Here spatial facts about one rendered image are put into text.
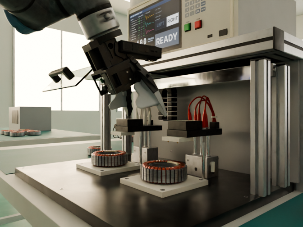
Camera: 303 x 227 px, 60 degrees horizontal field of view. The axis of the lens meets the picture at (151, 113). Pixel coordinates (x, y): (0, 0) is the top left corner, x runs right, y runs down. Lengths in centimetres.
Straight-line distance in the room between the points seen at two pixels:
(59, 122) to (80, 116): 47
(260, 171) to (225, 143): 25
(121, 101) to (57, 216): 28
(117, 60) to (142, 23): 40
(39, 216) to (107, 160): 26
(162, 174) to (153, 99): 17
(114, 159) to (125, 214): 33
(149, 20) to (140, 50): 34
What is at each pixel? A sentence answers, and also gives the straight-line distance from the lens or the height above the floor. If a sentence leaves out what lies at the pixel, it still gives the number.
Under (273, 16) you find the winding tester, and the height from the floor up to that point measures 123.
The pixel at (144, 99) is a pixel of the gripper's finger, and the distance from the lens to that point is 53.
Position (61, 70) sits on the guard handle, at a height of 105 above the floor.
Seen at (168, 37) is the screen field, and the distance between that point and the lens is 83.
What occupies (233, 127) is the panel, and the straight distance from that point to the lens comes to 80.
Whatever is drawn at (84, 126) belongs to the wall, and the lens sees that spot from 580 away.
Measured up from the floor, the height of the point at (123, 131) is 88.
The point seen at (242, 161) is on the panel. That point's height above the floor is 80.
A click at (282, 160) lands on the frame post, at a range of 68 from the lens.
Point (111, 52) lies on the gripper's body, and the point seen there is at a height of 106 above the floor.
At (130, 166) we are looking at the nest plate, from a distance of 79.
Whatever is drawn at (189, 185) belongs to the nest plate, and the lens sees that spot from 60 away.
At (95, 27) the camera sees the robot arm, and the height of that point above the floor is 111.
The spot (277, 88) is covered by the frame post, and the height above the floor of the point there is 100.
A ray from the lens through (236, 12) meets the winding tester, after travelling 71.
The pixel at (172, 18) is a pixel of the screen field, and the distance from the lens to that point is 84.
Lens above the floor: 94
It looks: level
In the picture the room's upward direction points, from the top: straight up
